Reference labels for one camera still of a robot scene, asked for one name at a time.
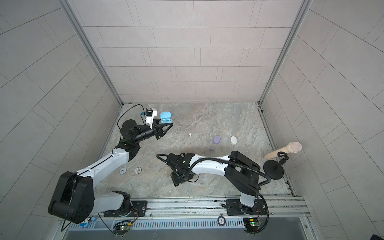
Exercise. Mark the left green circuit board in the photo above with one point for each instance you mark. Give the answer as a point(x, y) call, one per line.
point(123, 227)

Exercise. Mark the round patterned token left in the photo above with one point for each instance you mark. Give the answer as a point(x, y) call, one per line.
point(122, 171)

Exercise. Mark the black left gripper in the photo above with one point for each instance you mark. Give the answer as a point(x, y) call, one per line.
point(155, 130)

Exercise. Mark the round patterned token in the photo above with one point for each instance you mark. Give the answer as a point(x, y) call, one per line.
point(138, 170)
point(122, 171)

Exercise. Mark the aluminium corner frame post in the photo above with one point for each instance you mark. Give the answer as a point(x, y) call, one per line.
point(88, 47)
point(288, 42)

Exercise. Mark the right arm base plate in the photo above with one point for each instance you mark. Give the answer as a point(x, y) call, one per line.
point(235, 208)

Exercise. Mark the right green circuit board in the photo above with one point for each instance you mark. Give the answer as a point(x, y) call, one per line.
point(251, 225)

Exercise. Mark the aluminium corner frame post left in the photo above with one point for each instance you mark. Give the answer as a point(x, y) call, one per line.
point(88, 47)

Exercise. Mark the aluminium corner frame post right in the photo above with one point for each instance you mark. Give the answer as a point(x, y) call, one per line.
point(288, 42)

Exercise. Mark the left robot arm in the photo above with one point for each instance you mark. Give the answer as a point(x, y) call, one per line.
point(74, 199)

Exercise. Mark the small round speaker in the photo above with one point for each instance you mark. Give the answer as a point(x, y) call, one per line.
point(221, 221)

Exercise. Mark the black round stand base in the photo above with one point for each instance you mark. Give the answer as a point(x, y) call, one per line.
point(273, 167)

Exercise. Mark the light blue earbud charging case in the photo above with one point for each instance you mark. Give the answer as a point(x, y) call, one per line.
point(166, 117)

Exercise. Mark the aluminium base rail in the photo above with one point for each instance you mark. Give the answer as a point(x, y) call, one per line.
point(212, 207)

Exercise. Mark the round patterned token right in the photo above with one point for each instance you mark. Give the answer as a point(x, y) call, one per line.
point(138, 170)

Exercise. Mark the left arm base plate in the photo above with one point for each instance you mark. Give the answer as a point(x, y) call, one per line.
point(131, 209)

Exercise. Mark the green circuit board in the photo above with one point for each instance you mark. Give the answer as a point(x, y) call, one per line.
point(251, 225)
point(123, 227)

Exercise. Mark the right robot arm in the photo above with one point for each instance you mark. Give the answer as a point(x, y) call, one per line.
point(243, 173)

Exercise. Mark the beige wooden handle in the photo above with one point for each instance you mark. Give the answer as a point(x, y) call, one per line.
point(291, 148)

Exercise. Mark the white earbud charging case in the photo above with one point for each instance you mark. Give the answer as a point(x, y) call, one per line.
point(233, 140)

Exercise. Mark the purple earbud charging case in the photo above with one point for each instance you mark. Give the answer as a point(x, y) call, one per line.
point(216, 139)

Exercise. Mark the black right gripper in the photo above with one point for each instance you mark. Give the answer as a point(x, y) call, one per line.
point(175, 181)

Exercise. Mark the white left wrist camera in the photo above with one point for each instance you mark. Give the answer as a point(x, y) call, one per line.
point(149, 115)

